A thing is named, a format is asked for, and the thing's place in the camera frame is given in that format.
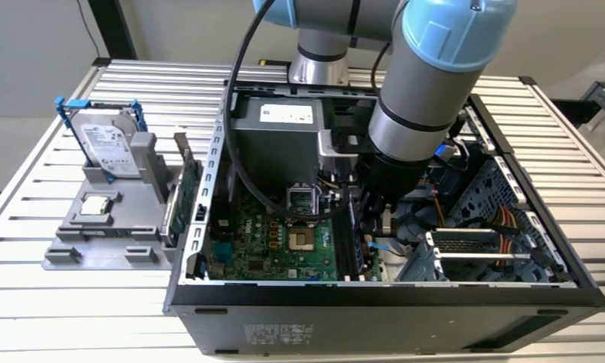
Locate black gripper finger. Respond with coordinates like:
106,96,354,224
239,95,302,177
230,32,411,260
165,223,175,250
357,188,379,246
375,197,399,244

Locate CPU socket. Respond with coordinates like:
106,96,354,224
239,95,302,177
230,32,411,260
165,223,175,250
286,225,317,253

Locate metal socket cover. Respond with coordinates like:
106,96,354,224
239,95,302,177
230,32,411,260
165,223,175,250
283,182,318,225

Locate metal disk bay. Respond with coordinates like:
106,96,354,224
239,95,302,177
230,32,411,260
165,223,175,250
395,226,533,283

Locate grey metal drive cage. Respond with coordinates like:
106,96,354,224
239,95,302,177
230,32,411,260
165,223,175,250
453,96,496,167

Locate grey power supply unit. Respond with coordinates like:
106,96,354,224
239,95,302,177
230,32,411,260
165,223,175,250
229,96,329,190

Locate green motherboard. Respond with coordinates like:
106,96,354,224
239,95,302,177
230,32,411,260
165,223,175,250
205,188,383,283

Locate black case fan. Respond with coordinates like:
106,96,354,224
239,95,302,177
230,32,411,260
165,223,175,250
210,150,241,244

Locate black PC case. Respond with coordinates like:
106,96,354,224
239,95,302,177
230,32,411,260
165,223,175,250
161,78,605,356

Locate green graphics card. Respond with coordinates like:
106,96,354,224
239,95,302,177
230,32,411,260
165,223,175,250
159,130,205,249

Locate grey parts rack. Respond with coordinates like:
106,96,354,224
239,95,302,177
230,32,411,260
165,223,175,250
42,130,183,271

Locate silver CPU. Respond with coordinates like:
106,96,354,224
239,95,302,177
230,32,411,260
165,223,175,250
78,195,114,217

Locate hard disk in blue carrier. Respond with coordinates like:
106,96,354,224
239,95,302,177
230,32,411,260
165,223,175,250
53,97,150,186

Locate orange red wire bundle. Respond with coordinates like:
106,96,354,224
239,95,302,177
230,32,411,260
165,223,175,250
422,181,449,228

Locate wire locking lever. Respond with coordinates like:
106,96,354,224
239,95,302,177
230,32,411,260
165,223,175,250
310,187,325,227

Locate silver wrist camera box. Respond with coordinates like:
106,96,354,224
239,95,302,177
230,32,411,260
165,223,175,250
315,129,359,158

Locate orange yellow fanned wires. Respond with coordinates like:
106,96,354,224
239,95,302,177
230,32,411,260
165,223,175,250
486,206,520,255

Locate black camera cable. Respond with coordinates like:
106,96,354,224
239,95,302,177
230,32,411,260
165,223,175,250
223,0,357,225

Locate black frame post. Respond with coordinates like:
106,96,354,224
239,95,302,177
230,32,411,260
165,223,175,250
86,0,138,61

